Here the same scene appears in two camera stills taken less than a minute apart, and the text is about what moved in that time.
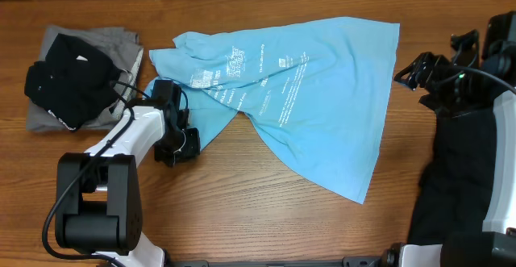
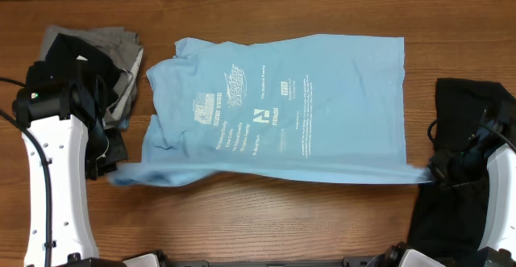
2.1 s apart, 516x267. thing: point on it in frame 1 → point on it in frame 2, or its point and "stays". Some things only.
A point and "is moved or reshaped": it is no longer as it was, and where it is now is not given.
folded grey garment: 122,47 stays
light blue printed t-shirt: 318,91 is moved or reshaped
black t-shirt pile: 455,187 stays
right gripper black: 422,65 → 439,166
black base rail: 359,261 stays
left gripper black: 192,150 → 92,173
